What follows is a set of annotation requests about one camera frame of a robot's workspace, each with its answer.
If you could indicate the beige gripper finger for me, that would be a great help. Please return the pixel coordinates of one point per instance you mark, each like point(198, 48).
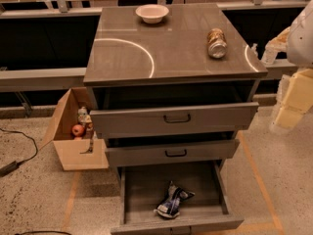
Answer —
point(294, 99)
point(275, 46)

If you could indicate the cardboard box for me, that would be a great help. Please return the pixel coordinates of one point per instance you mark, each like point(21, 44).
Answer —
point(75, 153)

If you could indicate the grey middle drawer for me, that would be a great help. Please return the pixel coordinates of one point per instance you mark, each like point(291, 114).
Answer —
point(172, 153)

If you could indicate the red apple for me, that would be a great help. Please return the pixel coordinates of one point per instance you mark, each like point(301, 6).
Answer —
point(77, 130)

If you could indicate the blue chip bag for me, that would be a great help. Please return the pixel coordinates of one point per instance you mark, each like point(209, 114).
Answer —
point(169, 206)

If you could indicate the grey drawer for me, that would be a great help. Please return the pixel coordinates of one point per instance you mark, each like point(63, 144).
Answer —
point(144, 187)
point(172, 153)
point(173, 120)

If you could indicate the grey bottom drawer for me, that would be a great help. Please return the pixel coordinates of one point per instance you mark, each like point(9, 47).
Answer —
point(144, 187)

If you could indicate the grey metal rail shelf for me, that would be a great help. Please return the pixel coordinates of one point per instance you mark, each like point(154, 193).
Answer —
point(39, 80)

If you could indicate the lying glass jar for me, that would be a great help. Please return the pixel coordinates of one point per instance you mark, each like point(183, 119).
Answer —
point(216, 43)

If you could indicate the grey drawer cabinet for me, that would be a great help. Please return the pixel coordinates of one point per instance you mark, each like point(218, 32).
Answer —
point(137, 65)

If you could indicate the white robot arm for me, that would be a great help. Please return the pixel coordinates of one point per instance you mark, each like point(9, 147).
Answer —
point(300, 40)

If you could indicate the grey top drawer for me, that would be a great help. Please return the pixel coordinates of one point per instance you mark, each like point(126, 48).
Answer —
point(173, 120)

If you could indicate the white bowl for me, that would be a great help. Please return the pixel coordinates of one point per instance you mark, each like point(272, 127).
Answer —
point(152, 13)

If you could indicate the small clear pump bottle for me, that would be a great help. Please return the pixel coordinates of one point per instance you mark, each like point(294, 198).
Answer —
point(254, 49)

